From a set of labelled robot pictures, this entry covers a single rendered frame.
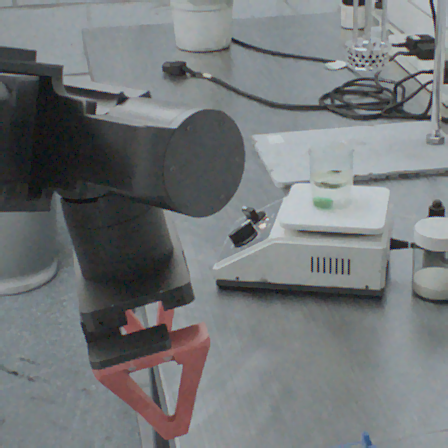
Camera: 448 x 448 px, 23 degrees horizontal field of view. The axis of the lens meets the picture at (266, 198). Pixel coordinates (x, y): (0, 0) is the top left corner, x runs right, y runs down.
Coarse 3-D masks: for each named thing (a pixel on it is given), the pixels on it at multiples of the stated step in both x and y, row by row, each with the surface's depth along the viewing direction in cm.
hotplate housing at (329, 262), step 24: (264, 240) 128; (288, 240) 128; (312, 240) 127; (336, 240) 127; (360, 240) 127; (384, 240) 127; (216, 264) 131; (240, 264) 129; (264, 264) 129; (288, 264) 128; (312, 264) 128; (336, 264) 127; (360, 264) 127; (384, 264) 127; (288, 288) 130; (312, 288) 129; (336, 288) 129; (360, 288) 128; (384, 288) 128
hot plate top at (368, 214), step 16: (304, 192) 135; (368, 192) 135; (384, 192) 134; (288, 208) 130; (304, 208) 130; (352, 208) 130; (368, 208) 130; (384, 208) 130; (288, 224) 127; (304, 224) 127; (320, 224) 126; (336, 224) 126; (352, 224) 126; (368, 224) 126; (384, 224) 126
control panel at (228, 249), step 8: (280, 200) 139; (264, 208) 139; (272, 208) 138; (272, 216) 135; (240, 224) 139; (256, 224) 135; (272, 224) 132; (264, 232) 131; (256, 240) 130; (224, 248) 134; (232, 248) 132; (240, 248) 130; (224, 256) 131
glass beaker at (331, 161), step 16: (320, 144) 131; (336, 144) 131; (352, 144) 129; (320, 160) 127; (336, 160) 127; (352, 160) 128; (320, 176) 128; (336, 176) 127; (352, 176) 129; (320, 192) 128; (336, 192) 128; (352, 192) 130; (320, 208) 129; (336, 208) 129
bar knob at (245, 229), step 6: (246, 222) 132; (252, 222) 132; (240, 228) 131; (246, 228) 131; (252, 228) 132; (234, 234) 131; (240, 234) 131; (246, 234) 132; (252, 234) 131; (234, 240) 131; (240, 240) 131; (246, 240) 131; (240, 246) 131
